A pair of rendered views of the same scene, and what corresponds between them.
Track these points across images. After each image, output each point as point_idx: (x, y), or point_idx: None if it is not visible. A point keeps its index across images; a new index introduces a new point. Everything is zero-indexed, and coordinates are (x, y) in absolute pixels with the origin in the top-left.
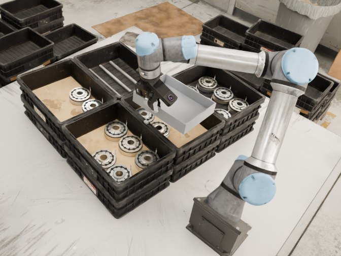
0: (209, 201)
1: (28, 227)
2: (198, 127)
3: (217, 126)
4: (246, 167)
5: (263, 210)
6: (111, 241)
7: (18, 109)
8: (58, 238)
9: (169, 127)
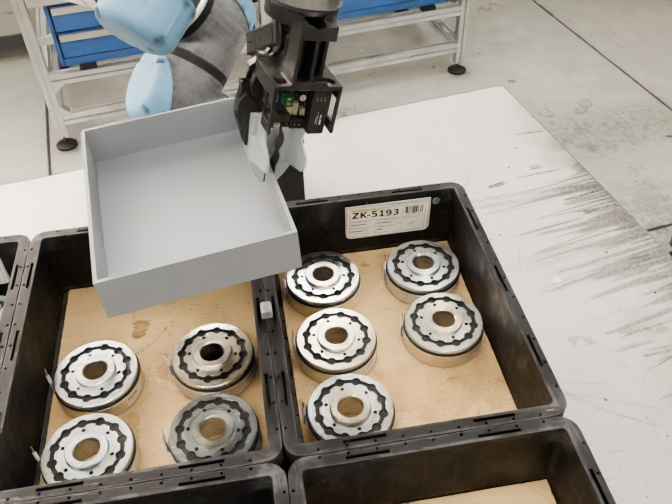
0: (273, 134)
1: (662, 356)
2: (78, 338)
3: (74, 230)
4: (216, 0)
5: None
6: None
7: None
8: (589, 308)
9: (178, 342)
